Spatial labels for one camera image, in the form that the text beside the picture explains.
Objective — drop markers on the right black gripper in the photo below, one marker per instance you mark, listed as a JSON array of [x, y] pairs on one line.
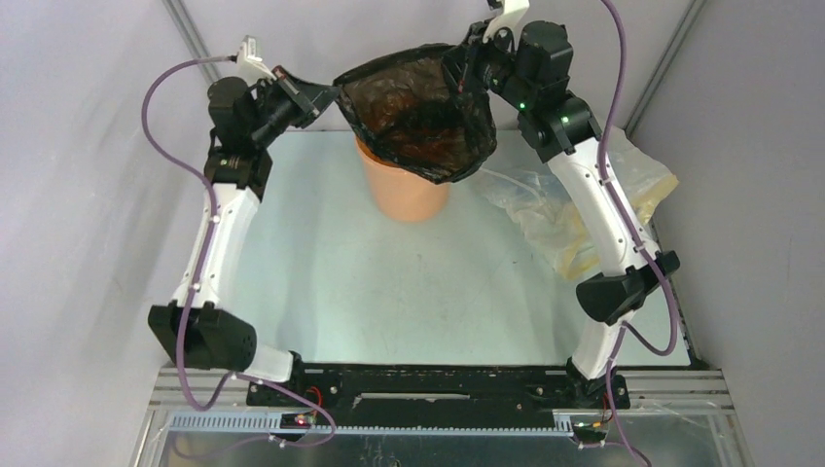
[[468, 64]]

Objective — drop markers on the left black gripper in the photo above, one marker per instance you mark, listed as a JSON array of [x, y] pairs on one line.
[[312, 97]]

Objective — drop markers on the black trash bag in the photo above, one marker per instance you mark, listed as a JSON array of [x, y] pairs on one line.
[[402, 108]]

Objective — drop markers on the orange plastic trash bin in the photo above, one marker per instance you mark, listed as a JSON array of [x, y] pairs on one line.
[[399, 194]]

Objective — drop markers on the translucent yellowish plastic bag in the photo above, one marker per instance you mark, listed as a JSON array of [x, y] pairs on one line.
[[536, 201]]

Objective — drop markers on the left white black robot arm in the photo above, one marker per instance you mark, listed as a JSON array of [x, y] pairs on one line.
[[201, 327]]

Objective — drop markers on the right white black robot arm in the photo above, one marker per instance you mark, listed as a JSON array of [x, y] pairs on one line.
[[568, 139]]

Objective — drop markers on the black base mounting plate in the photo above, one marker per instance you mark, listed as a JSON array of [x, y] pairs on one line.
[[444, 397]]

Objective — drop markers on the left small circuit board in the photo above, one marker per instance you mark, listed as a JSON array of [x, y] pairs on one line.
[[297, 421]]

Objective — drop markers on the small circuit board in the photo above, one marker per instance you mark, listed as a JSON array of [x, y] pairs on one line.
[[595, 426], [297, 421]]

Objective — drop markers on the right small circuit board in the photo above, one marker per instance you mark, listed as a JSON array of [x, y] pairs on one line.
[[595, 426]]

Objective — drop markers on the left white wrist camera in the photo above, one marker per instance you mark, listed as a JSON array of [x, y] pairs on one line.
[[250, 66]]

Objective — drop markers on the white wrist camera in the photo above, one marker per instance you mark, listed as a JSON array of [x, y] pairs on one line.
[[250, 66], [508, 15]]

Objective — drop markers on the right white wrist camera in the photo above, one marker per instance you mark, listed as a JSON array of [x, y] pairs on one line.
[[508, 15]]

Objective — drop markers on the left aluminium corner post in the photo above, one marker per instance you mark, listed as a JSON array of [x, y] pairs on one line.
[[186, 26]]

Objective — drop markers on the aluminium corner post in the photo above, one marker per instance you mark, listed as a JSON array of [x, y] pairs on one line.
[[672, 49], [186, 26]]

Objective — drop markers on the right aluminium corner post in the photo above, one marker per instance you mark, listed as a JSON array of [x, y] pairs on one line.
[[672, 49]]

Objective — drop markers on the aluminium frame rail front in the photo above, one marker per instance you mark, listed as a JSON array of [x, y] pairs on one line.
[[243, 406]]

